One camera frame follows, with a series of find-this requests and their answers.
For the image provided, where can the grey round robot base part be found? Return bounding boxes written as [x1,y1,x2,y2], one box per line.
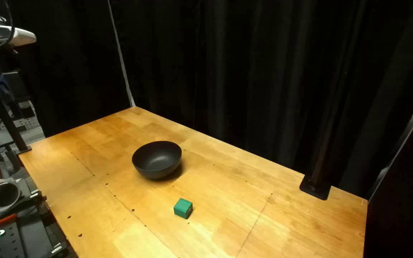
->
[0,178,25,218]

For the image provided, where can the black bowl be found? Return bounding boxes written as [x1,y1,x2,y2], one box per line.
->
[130,139,183,182]

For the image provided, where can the green block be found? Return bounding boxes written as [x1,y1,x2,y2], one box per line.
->
[171,196,194,221]

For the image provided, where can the black curtain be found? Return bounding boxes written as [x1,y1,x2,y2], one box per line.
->
[4,0,413,198]

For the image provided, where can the thin white pole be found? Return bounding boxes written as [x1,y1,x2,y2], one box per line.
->
[105,0,137,109]

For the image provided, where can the black slanted stand leg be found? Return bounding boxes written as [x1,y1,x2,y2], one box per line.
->
[0,73,32,155]

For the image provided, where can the dark panel with silver edge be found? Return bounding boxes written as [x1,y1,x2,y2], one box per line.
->
[362,73,413,258]

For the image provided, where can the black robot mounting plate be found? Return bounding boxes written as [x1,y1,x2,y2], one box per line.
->
[0,215,75,258]

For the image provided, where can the black post with base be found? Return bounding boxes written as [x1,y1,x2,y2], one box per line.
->
[298,0,413,202]

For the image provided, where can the orange tool handle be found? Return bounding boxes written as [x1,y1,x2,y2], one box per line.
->
[0,212,19,226]

